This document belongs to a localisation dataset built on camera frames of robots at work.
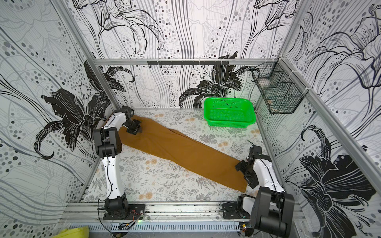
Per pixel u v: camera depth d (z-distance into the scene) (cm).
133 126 93
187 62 89
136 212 71
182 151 96
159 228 69
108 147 63
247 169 71
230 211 73
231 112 115
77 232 61
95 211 75
